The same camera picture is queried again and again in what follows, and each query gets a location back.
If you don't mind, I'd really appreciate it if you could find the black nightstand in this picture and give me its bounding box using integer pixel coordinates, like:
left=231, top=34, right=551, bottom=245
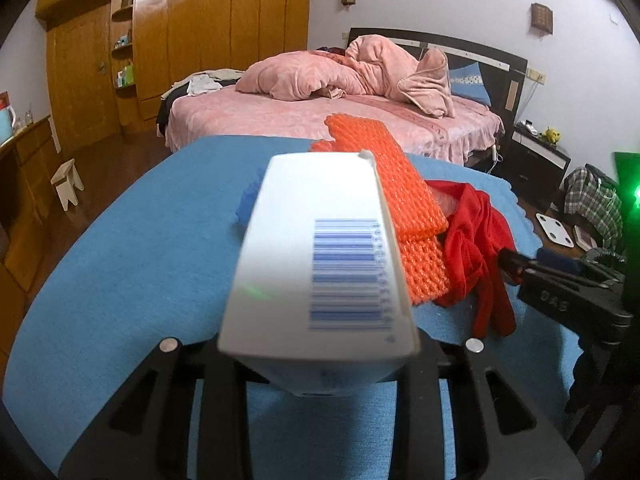
left=497, top=124, right=570, bottom=211

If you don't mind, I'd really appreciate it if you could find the blue table mat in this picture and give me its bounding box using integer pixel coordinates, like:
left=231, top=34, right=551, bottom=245
left=2, top=134, right=601, bottom=480

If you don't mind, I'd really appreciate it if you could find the pink book on floor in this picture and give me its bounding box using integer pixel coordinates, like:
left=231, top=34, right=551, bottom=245
left=573, top=226, right=598, bottom=252

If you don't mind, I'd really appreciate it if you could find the black headboard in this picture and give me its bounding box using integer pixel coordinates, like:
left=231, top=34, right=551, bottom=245
left=344, top=27, right=527, bottom=132

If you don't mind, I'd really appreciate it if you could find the wooden wardrobe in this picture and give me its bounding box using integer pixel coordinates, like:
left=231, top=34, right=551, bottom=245
left=35, top=0, right=310, bottom=153

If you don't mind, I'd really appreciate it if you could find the blue pillow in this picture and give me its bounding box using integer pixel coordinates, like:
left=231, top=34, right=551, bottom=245
left=449, top=62, right=491, bottom=107

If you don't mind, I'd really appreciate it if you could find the white cardboard box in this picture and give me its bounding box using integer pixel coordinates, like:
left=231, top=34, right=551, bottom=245
left=218, top=151, right=420, bottom=396

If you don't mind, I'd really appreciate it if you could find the white bathroom scale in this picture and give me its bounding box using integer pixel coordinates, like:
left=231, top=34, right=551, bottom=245
left=535, top=212, right=575, bottom=249

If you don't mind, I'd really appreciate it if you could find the right wall lamp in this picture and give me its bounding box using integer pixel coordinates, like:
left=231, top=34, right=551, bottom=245
left=530, top=2, right=554, bottom=35

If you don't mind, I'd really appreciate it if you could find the red plastic bag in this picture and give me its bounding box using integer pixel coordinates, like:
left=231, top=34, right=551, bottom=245
left=427, top=180, right=516, bottom=338

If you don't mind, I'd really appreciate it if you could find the light blue electric kettle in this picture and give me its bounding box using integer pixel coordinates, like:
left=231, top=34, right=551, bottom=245
left=0, top=105, right=16, bottom=144

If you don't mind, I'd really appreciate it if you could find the bed with pink sheet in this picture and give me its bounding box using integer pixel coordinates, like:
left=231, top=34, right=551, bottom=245
left=156, top=86, right=504, bottom=166

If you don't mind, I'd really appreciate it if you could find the pile of clothes on bed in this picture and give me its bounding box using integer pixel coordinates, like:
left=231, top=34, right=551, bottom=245
left=156, top=68, right=244, bottom=136

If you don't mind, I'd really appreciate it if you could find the pink duvet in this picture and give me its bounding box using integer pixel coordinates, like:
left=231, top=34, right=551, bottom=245
left=235, top=35, right=456, bottom=118

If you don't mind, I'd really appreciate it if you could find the blue plastic bag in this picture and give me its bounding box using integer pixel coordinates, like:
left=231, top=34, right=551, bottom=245
left=235, top=168, right=266, bottom=230

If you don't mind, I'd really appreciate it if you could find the yellow plush toy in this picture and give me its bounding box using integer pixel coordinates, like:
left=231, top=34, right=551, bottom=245
left=540, top=128, right=561, bottom=146

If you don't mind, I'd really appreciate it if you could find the small white wooden stool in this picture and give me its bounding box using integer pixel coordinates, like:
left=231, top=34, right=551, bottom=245
left=50, top=158, right=85, bottom=211

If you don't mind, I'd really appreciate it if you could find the red box on cabinet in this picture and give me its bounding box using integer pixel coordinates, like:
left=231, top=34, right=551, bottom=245
left=0, top=91, right=10, bottom=110

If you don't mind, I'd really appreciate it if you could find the wall power socket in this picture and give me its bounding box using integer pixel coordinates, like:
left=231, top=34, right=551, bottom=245
left=526, top=67, right=547, bottom=84

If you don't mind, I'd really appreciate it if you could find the plaid shirt on chair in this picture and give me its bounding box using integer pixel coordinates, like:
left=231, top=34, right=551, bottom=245
left=563, top=164, right=623, bottom=250

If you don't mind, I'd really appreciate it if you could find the wooden side cabinet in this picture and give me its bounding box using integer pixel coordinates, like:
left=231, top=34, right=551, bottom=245
left=1, top=117, right=61, bottom=364

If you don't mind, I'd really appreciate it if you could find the orange bubble wrap sheet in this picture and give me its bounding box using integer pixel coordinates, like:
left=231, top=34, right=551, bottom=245
left=311, top=114, right=449, bottom=306

